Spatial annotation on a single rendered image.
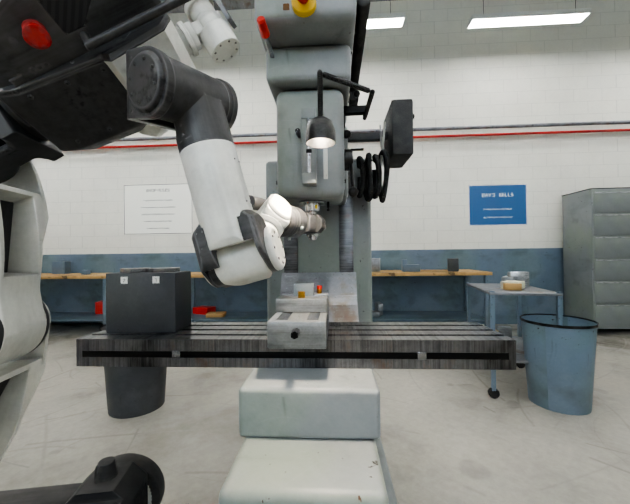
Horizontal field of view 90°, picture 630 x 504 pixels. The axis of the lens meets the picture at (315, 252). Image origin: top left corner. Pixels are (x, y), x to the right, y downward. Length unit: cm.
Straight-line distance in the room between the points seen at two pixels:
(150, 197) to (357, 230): 507
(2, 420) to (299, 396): 59
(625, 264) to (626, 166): 177
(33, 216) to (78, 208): 600
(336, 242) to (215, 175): 92
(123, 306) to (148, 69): 77
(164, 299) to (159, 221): 494
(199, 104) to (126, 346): 75
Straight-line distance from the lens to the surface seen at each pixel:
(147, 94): 56
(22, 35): 67
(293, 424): 85
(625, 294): 602
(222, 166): 53
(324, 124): 78
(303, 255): 137
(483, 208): 577
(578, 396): 302
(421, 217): 542
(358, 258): 137
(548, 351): 289
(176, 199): 590
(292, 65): 102
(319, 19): 98
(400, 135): 130
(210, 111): 56
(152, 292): 111
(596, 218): 578
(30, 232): 85
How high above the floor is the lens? 114
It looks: level
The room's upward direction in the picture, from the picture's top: 1 degrees counter-clockwise
